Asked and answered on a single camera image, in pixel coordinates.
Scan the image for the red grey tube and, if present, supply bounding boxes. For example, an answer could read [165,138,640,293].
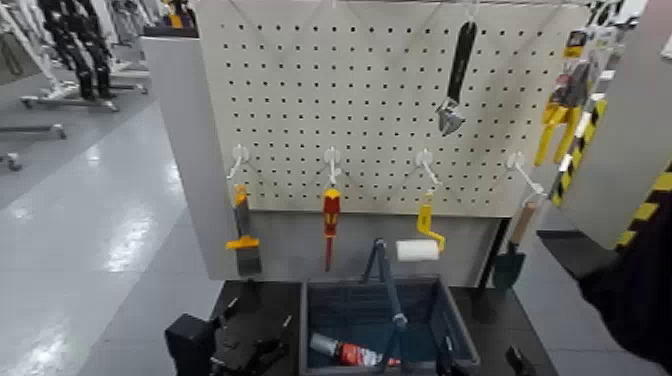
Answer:
[309,332,403,369]

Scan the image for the yellow paint roller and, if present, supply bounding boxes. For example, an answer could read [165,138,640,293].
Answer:
[395,191,447,263]

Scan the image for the black humanoid robot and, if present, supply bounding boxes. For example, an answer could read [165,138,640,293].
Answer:
[35,0,118,101]

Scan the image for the grey panel with hazard tape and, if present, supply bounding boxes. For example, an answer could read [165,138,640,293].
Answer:
[560,0,672,251]

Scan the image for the black pegboard stand post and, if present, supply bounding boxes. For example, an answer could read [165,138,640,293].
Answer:
[472,217,513,323]

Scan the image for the black adjustable wrench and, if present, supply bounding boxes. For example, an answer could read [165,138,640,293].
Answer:
[435,20,479,138]

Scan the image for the white perforated pegboard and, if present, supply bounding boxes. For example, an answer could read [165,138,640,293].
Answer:
[195,0,592,218]

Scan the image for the yellow black machine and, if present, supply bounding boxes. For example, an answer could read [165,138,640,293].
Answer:
[161,0,199,30]

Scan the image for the wooden handled green trowel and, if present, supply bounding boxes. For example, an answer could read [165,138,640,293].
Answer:
[492,200,539,292]

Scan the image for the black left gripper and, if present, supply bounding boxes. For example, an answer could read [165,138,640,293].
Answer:
[209,296,294,376]

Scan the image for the yellow black product card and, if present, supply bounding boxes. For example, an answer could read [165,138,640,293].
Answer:
[563,29,589,59]

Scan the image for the yellow handled pliers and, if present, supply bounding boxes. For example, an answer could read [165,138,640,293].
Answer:
[534,60,592,168]

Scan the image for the blue plastic shopping basket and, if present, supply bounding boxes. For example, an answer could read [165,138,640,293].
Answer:
[299,237,482,376]

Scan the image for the red yellow screwdriver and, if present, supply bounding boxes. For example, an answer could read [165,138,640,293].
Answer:
[322,187,342,273]

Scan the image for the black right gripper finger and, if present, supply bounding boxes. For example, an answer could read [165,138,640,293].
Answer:
[433,335,460,376]
[505,345,538,376]

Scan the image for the white robot on stand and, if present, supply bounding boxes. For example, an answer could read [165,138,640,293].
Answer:
[0,0,80,98]

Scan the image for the orange handled scraper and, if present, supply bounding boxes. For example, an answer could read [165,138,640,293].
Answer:
[225,184,263,277]

